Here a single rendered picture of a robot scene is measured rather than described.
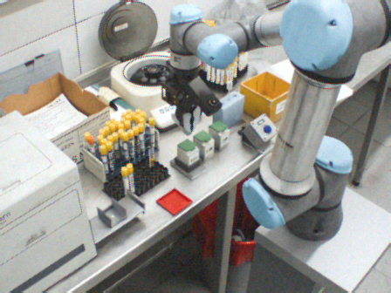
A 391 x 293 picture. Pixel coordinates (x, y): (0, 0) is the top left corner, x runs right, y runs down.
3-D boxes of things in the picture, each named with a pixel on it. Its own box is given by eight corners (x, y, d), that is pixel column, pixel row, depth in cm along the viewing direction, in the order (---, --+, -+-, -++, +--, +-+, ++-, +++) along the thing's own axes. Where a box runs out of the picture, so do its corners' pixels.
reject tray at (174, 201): (174, 215, 123) (174, 214, 123) (155, 202, 127) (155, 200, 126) (193, 202, 127) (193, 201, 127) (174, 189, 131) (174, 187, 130)
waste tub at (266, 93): (268, 127, 152) (270, 101, 146) (237, 109, 160) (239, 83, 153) (293, 112, 159) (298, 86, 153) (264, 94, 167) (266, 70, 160)
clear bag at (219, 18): (233, 55, 188) (235, 13, 176) (192, 45, 193) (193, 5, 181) (252, 30, 206) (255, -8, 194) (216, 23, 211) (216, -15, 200)
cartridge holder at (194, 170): (192, 180, 134) (192, 170, 131) (169, 164, 138) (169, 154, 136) (206, 171, 137) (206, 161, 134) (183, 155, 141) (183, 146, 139)
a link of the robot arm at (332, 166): (353, 194, 110) (366, 151, 101) (314, 219, 104) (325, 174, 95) (321, 166, 117) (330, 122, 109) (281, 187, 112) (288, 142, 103)
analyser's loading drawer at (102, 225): (83, 255, 110) (78, 241, 106) (67, 240, 113) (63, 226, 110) (146, 213, 121) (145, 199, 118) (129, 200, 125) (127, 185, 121)
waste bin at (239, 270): (232, 322, 193) (242, 262, 165) (172, 275, 213) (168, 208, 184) (287, 271, 214) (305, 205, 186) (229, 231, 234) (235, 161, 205)
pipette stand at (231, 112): (225, 138, 148) (227, 111, 141) (208, 128, 151) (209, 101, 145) (245, 124, 153) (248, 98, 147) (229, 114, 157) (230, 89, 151)
